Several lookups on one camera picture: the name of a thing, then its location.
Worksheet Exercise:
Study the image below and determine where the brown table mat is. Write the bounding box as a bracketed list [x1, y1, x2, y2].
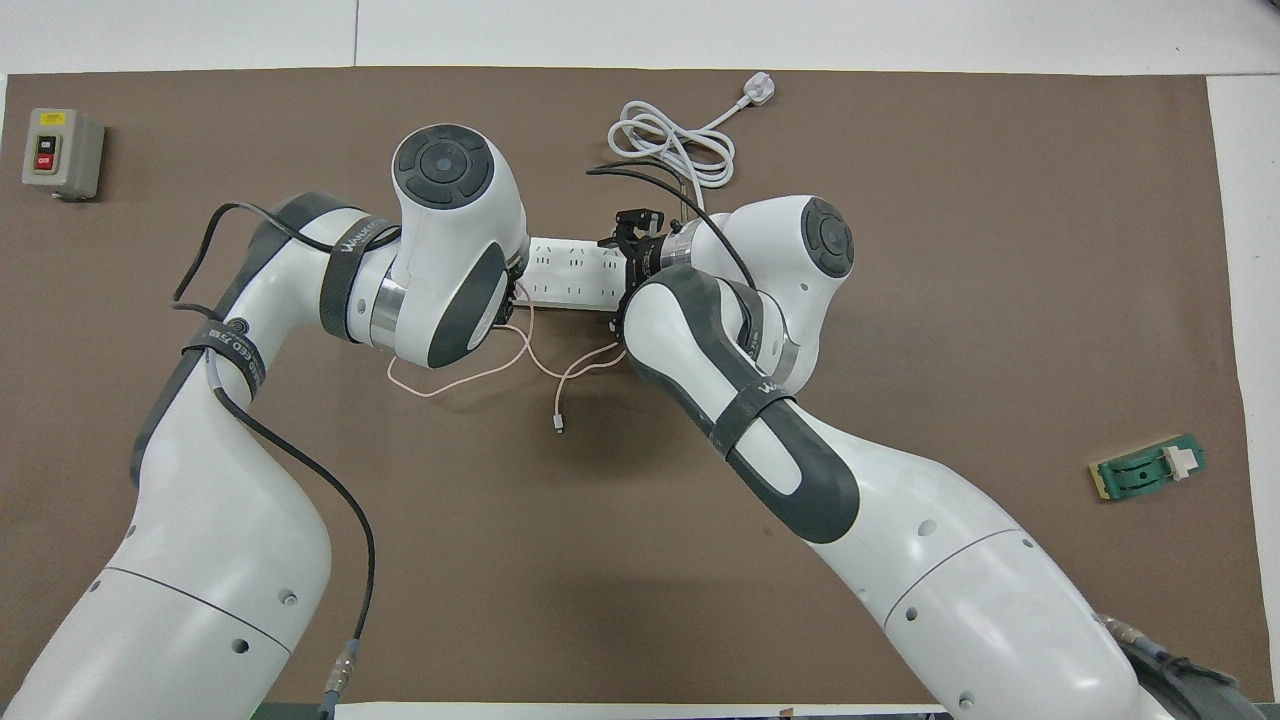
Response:
[0, 66, 1276, 706]

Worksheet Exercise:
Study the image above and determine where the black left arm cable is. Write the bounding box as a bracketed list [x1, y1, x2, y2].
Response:
[172, 203, 403, 720]

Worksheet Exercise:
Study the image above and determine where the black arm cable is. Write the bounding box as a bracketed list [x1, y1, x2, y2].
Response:
[587, 160, 763, 301]
[172, 203, 403, 720]

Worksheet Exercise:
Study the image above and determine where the white power strip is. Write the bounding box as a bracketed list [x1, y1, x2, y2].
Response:
[518, 237, 638, 312]

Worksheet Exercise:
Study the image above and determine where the dark grey cable sleeve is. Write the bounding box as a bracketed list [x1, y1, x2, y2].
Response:
[1100, 612, 1253, 720]

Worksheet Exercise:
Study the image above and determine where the grey on-off switch box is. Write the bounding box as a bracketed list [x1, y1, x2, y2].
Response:
[22, 108, 106, 201]

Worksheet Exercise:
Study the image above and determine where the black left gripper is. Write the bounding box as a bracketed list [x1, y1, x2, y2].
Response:
[497, 256, 529, 335]

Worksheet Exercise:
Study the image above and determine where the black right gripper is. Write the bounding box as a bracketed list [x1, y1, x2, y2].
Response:
[598, 207, 669, 339]

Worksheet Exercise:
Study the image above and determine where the pink charging cable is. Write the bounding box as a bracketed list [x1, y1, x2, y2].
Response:
[387, 285, 633, 435]

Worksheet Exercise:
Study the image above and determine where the green knife switch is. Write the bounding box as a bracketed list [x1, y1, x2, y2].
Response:
[1088, 433, 1207, 503]

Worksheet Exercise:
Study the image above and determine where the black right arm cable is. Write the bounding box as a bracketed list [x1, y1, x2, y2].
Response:
[587, 160, 763, 301]

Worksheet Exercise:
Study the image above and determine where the black velcro cable strap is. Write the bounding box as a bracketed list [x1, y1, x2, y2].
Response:
[708, 374, 798, 459]
[318, 213, 403, 343]
[182, 318, 265, 401]

